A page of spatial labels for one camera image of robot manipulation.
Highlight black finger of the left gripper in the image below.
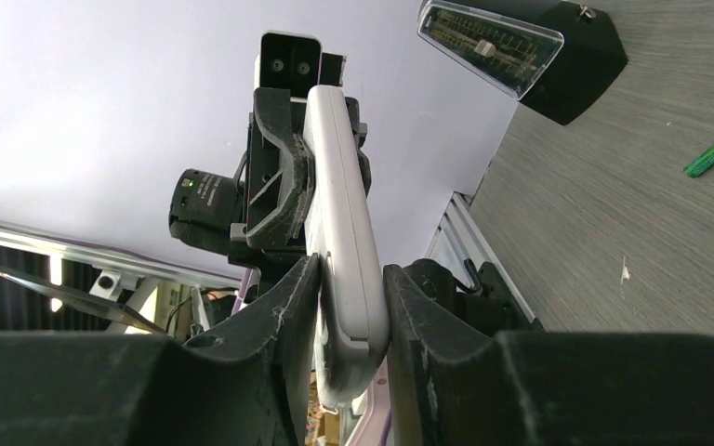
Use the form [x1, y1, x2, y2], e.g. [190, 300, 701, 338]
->
[245, 87, 315, 250]

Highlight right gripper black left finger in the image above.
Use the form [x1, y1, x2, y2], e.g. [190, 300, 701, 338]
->
[0, 256, 321, 445]

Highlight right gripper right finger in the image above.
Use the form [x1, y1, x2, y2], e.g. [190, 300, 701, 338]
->
[383, 263, 714, 445]

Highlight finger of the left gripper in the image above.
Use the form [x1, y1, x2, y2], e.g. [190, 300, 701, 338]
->
[345, 97, 372, 194]

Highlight white grey remote control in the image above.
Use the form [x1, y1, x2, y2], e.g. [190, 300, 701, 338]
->
[303, 85, 390, 408]

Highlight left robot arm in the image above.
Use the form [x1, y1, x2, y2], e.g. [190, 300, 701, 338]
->
[168, 85, 378, 288]

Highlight transparent black metronome cover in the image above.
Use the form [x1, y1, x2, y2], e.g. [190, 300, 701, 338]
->
[416, 0, 628, 125]

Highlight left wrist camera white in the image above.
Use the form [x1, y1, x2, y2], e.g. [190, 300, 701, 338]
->
[254, 31, 347, 101]

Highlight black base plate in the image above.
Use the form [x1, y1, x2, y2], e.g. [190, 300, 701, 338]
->
[403, 258, 545, 337]

